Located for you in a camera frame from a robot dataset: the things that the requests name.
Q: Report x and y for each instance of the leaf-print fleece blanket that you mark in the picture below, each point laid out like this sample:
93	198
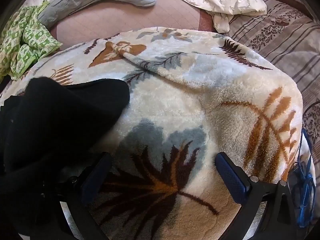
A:
175	105

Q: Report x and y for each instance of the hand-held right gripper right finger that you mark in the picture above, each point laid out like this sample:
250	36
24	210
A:
230	177

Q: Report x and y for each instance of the green patterned cloth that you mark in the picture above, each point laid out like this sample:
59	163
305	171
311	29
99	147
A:
25	42

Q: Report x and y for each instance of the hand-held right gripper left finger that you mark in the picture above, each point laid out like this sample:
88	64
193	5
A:
93	177

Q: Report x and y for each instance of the pinkish brown bed sheet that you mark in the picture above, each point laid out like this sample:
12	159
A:
125	22

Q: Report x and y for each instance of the black pants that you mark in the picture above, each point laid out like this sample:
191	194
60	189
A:
50	117

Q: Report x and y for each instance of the striped floral bedding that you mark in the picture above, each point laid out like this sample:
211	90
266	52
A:
287	42

